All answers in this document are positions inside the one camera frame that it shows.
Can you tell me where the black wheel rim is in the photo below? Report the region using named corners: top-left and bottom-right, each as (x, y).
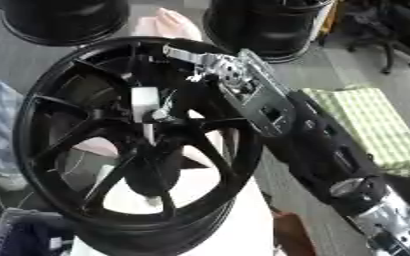
top-left (201, 0), bottom-right (337, 64)
top-left (0, 0), bottom-right (132, 47)

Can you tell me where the green white checked table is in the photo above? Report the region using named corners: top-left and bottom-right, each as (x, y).
top-left (299, 85), bottom-right (410, 178)

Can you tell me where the white pin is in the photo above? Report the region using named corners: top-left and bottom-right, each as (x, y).
top-left (129, 86), bottom-right (162, 146)

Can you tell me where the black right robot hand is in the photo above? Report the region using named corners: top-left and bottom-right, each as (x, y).
top-left (142, 44), bottom-right (237, 130)

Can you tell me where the black office chair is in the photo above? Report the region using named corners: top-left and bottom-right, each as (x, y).
top-left (343, 0), bottom-right (410, 75)

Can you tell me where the brown box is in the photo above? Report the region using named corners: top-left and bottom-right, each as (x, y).
top-left (269, 209), bottom-right (319, 256)

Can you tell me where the black spoked wheel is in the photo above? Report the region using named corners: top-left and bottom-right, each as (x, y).
top-left (10, 35), bottom-right (267, 256)

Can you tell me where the dark blue bag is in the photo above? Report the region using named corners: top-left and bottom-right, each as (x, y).
top-left (0, 207), bottom-right (78, 256)

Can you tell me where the white wheel stand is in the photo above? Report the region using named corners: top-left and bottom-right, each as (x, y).
top-left (68, 131), bottom-right (277, 256)

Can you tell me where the pale pink object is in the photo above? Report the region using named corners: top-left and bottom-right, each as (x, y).
top-left (129, 7), bottom-right (205, 42)

